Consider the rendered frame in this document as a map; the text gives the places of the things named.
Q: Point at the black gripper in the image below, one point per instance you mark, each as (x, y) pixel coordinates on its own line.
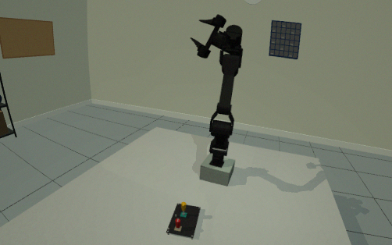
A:
(215, 39)

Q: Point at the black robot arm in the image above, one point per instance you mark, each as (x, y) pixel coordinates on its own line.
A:
(230, 63)

